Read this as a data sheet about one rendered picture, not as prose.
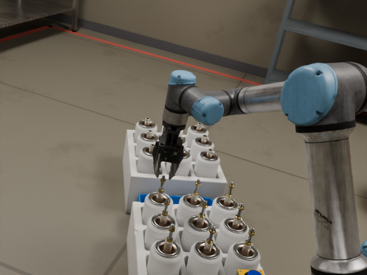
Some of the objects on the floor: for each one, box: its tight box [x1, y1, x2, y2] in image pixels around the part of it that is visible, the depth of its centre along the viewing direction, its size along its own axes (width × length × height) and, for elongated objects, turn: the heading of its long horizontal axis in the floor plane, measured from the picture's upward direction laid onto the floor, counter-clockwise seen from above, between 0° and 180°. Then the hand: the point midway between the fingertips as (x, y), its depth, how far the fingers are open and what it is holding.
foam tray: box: [122, 129, 227, 213], centre depth 193 cm, size 39×39×18 cm
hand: (164, 173), depth 142 cm, fingers open, 3 cm apart
